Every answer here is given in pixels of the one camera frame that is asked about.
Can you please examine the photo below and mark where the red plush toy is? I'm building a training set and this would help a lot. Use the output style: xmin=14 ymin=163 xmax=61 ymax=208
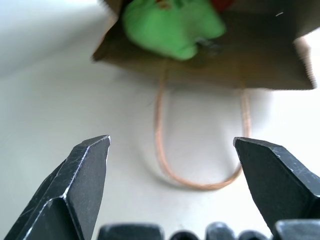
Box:
xmin=208 ymin=0 xmax=236 ymax=13

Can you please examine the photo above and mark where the green plush toy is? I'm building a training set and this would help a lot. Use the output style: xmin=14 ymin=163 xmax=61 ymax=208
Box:
xmin=122 ymin=0 xmax=227 ymax=61

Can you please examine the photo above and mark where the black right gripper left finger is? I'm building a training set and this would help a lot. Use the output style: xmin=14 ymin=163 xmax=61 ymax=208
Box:
xmin=4 ymin=135 xmax=111 ymax=240

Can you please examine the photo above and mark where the brown paper bag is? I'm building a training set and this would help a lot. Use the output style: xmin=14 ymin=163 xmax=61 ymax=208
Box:
xmin=90 ymin=0 xmax=320 ymax=192

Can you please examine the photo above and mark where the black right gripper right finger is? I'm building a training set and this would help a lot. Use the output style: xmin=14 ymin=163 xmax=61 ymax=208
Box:
xmin=232 ymin=136 xmax=320 ymax=236

